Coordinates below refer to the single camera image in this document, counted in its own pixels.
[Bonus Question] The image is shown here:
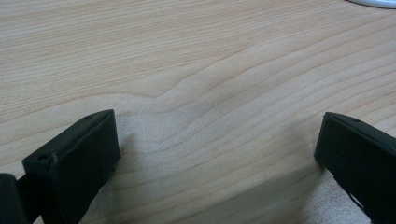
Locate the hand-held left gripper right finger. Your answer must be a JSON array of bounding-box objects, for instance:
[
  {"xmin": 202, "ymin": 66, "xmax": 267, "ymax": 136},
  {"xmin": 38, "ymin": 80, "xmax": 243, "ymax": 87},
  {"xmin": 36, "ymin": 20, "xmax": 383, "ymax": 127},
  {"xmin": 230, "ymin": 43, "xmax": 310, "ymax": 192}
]
[{"xmin": 313, "ymin": 111, "xmax": 396, "ymax": 224}]

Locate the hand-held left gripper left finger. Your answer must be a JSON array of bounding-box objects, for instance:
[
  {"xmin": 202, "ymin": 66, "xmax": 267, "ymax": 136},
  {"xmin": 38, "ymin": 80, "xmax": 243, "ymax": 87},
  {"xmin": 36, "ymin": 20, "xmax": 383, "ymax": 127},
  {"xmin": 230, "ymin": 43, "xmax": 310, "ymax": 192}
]
[{"xmin": 21, "ymin": 108, "xmax": 122, "ymax": 224}]

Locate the white plate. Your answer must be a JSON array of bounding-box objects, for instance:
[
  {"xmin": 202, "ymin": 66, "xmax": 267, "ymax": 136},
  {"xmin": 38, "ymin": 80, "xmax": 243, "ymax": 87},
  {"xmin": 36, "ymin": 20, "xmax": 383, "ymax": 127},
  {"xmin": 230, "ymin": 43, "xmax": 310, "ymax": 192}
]
[{"xmin": 346, "ymin": 0, "xmax": 396, "ymax": 9}]

